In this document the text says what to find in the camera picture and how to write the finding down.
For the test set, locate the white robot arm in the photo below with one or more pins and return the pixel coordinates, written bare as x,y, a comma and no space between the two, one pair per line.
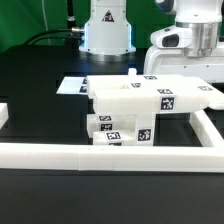
108,33

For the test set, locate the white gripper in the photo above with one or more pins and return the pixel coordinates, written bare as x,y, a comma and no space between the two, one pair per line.
193,51

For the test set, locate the white marker sheet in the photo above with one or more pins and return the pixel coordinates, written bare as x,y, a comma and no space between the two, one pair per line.
73,85

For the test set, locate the white U-shaped fence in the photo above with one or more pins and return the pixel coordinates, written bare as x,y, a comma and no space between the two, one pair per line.
209,157

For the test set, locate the white chair back frame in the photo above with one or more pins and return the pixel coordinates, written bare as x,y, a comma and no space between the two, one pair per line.
144,94

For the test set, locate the white block at left edge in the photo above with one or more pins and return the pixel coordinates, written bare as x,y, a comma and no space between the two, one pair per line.
3,114

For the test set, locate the white chair seat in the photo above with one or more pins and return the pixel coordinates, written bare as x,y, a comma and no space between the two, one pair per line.
109,122

